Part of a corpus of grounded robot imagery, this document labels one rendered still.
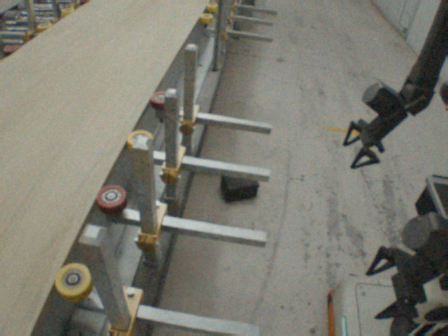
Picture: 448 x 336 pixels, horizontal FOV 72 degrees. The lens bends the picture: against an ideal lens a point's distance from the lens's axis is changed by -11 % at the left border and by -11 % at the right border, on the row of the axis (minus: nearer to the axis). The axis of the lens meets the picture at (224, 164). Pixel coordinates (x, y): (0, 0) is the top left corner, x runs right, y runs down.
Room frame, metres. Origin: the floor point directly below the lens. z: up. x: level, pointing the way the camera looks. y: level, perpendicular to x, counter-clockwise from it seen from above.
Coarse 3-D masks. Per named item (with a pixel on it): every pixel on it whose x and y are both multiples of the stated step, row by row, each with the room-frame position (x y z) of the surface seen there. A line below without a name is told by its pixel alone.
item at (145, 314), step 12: (84, 300) 0.32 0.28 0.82; (96, 300) 0.33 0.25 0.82; (144, 312) 0.32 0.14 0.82; (156, 312) 0.32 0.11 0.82; (168, 312) 0.33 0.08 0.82; (156, 324) 0.30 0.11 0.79; (168, 324) 0.30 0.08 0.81; (180, 324) 0.30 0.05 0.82; (192, 324) 0.31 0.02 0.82; (204, 324) 0.31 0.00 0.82; (216, 324) 0.32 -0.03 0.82; (228, 324) 0.32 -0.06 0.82; (240, 324) 0.32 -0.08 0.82
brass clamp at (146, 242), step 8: (160, 208) 0.60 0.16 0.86; (160, 216) 0.57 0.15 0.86; (160, 224) 0.55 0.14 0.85; (144, 232) 0.51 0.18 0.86; (160, 232) 0.54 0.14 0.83; (136, 240) 0.50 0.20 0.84; (144, 240) 0.49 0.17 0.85; (152, 240) 0.50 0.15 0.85; (144, 248) 0.49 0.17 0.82; (152, 248) 0.49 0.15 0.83
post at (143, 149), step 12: (144, 144) 0.52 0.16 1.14; (144, 156) 0.51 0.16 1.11; (144, 168) 0.51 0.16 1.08; (144, 180) 0.51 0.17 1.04; (144, 192) 0.51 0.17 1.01; (144, 204) 0.51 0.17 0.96; (144, 216) 0.51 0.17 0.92; (156, 216) 0.54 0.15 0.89; (144, 228) 0.51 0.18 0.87; (144, 252) 0.52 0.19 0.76; (156, 252) 0.52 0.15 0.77
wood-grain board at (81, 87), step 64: (128, 0) 2.29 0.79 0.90; (192, 0) 2.41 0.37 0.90; (0, 64) 1.24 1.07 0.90; (64, 64) 1.28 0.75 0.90; (128, 64) 1.32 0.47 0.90; (0, 128) 0.79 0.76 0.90; (64, 128) 0.83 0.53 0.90; (128, 128) 0.87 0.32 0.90; (0, 192) 0.53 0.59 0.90; (64, 192) 0.57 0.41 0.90; (0, 256) 0.34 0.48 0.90; (64, 256) 0.38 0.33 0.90; (0, 320) 0.20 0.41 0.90
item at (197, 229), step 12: (108, 216) 0.56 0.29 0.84; (120, 216) 0.56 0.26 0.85; (132, 216) 0.57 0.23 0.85; (168, 228) 0.55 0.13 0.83; (180, 228) 0.55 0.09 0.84; (192, 228) 0.56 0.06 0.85; (204, 228) 0.56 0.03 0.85; (216, 228) 0.57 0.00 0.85; (228, 228) 0.57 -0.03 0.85; (240, 228) 0.58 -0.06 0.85; (228, 240) 0.55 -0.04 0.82; (240, 240) 0.55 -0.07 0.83; (252, 240) 0.55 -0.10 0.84; (264, 240) 0.55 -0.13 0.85
